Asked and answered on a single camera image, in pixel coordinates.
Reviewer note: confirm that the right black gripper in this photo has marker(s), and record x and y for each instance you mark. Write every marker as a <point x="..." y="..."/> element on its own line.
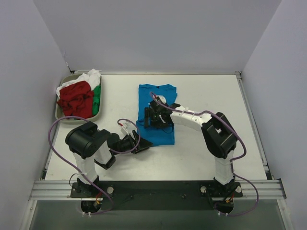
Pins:
<point x="151" y="117"/>

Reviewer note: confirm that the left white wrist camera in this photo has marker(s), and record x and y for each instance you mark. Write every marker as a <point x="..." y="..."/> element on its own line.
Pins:
<point x="126" y="127"/>

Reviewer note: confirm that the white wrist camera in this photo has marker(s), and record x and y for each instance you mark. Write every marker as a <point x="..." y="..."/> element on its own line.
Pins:
<point x="161" y="99"/>
<point x="126" y="127"/>

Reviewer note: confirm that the aluminium front rail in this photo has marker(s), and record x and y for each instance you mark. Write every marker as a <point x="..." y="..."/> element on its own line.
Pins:
<point x="61" y="190"/>

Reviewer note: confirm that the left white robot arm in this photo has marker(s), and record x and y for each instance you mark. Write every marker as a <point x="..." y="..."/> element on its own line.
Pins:
<point x="91" y="146"/>

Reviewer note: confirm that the blue t shirt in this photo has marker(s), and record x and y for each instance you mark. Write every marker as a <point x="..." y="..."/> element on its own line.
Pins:
<point x="158" y="136"/>

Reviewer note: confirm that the green t shirt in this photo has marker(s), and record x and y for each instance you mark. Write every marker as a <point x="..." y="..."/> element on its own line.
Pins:
<point x="96" y="100"/>

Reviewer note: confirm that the white t shirt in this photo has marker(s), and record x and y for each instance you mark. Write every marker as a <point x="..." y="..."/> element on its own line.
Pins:
<point x="93" y="78"/>

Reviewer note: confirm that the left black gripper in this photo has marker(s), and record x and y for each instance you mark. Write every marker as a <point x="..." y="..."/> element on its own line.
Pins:
<point x="135" y="141"/>

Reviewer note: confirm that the red t shirt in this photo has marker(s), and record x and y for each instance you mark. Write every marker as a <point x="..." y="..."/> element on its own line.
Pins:
<point x="77" y="100"/>

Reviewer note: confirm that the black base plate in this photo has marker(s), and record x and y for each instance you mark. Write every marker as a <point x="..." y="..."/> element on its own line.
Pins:
<point x="157" y="195"/>

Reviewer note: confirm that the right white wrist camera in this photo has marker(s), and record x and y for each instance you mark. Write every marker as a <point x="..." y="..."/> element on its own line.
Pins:
<point x="161" y="99"/>

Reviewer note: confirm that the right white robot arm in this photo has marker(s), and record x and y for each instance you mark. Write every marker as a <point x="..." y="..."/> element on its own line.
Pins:
<point x="216" y="130"/>

